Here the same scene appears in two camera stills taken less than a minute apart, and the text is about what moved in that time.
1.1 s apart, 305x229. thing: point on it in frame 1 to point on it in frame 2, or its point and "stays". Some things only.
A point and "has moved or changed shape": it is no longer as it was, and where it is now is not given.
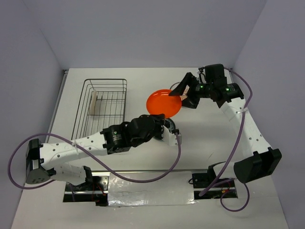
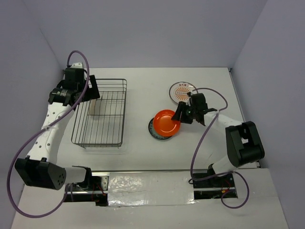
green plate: [172, 124] has moved or changed shape
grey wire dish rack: [102, 104] stays
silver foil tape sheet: [175, 188] stays
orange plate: [159, 101] has moved or changed shape
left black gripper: [159, 121] to [92, 92]
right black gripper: [179, 89] to [180, 108]
